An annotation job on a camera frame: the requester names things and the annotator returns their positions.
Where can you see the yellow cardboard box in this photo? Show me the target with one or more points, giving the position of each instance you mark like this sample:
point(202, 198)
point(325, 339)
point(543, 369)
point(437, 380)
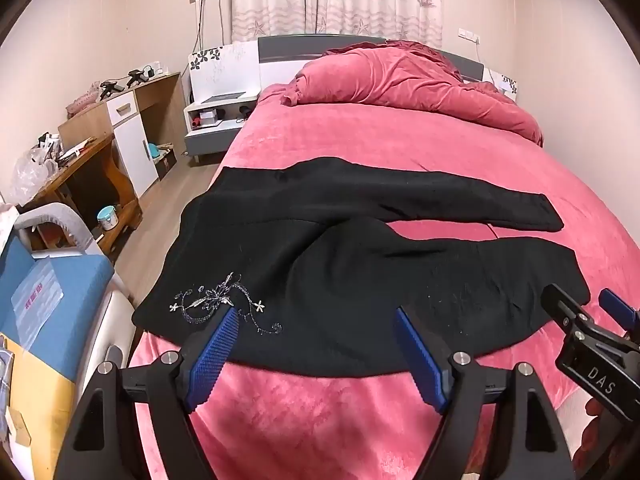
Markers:
point(35, 395)

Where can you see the black pants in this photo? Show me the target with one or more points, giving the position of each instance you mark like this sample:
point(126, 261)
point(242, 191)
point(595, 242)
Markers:
point(325, 260)

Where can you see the black tools on cabinet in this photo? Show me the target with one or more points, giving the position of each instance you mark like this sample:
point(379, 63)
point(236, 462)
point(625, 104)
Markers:
point(117, 84)

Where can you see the grey white headboard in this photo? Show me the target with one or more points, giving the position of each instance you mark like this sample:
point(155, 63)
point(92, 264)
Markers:
point(285, 52)

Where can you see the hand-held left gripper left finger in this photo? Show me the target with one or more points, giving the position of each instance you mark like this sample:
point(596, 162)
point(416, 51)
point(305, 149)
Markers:
point(215, 355)

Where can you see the patterned white curtain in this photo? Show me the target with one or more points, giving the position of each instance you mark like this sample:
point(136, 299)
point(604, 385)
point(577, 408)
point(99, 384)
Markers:
point(330, 0)

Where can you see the white wall socket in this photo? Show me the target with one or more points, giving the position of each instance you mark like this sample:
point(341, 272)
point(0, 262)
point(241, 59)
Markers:
point(470, 35)

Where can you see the white nightstand with flower panel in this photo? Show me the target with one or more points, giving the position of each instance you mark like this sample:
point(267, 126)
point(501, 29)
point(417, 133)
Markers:
point(220, 80)
point(502, 82)

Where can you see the pink plush item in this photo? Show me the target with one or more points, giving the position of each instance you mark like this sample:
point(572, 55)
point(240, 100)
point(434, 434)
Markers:
point(82, 100)

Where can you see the clear plastic bag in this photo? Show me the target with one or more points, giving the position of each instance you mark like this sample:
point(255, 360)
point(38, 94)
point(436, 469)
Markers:
point(30, 172)

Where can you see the teal white bucket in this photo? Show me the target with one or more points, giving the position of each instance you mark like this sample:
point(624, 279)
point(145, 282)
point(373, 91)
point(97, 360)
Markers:
point(108, 218)

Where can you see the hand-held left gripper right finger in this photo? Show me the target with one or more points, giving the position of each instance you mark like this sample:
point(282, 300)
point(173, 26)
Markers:
point(419, 360)

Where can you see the person's right hand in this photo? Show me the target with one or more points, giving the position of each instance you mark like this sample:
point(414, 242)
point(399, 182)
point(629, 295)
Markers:
point(600, 430)

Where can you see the red duvet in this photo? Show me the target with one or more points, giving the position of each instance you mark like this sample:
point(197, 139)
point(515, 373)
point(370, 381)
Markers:
point(400, 80)

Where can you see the wooden desk with cabinet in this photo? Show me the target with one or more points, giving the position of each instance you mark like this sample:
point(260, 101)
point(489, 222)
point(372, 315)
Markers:
point(130, 145)

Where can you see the bed with pink sheet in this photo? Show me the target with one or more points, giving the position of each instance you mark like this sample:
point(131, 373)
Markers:
point(320, 130)

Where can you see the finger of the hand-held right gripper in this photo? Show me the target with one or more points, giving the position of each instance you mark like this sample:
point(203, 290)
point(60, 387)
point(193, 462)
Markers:
point(617, 307)
point(565, 305)

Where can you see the teal bowl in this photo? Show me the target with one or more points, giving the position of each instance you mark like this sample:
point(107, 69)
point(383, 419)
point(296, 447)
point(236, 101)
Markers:
point(156, 151)

